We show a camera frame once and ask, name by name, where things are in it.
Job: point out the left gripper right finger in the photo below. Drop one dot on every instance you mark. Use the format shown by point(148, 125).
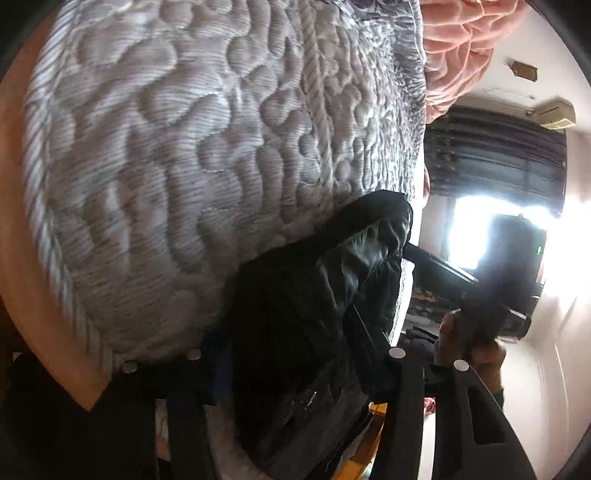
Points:
point(380, 374)

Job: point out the grey quilted bedspread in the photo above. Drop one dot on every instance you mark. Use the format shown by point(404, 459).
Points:
point(169, 142)

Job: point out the beige air conditioner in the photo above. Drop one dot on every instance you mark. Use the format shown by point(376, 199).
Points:
point(557, 114)

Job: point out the black pants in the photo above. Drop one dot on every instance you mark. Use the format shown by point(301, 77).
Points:
point(299, 314)

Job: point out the black curtain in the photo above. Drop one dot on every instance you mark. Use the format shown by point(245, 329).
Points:
point(471, 151)

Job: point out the pink comforter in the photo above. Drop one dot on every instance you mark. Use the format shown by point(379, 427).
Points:
point(459, 40)

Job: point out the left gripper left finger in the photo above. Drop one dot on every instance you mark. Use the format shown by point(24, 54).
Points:
point(212, 371)

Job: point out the person right hand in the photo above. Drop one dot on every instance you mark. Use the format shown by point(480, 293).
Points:
point(486, 359)

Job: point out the small brown wall plaque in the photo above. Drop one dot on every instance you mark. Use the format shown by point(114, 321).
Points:
point(524, 71)

